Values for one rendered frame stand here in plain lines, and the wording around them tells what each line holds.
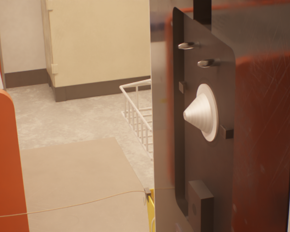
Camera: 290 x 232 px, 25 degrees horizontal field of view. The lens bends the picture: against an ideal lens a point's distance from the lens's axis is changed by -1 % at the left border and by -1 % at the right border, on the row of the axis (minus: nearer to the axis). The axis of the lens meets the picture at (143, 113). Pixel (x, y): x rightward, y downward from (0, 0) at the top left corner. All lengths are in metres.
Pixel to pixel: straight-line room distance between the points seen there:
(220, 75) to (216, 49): 0.03
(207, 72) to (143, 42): 3.25
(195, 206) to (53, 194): 0.84
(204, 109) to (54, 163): 1.04
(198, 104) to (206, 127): 0.03
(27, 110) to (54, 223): 2.48
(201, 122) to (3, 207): 0.48
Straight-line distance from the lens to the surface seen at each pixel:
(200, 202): 0.74
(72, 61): 3.88
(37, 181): 1.63
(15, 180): 1.07
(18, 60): 4.23
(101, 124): 3.64
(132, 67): 3.98
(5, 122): 1.03
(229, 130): 0.65
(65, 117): 3.76
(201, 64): 0.65
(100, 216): 1.47
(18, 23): 4.17
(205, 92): 0.71
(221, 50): 0.65
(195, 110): 0.70
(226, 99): 0.66
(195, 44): 0.71
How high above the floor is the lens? 1.49
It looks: 23 degrees down
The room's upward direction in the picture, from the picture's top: 2 degrees counter-clockwise
